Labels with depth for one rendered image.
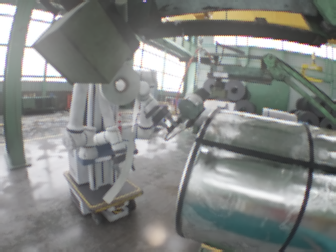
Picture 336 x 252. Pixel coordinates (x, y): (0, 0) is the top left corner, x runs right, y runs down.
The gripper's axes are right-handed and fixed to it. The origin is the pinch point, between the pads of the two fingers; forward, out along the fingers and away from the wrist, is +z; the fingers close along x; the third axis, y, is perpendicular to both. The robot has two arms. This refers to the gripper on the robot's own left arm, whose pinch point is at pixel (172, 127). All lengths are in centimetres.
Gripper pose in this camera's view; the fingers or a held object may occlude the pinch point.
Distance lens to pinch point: 112.2
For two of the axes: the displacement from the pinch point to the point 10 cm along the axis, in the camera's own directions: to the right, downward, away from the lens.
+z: 6.8, 7.4, -0.1
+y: 5.6, -5.0, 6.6
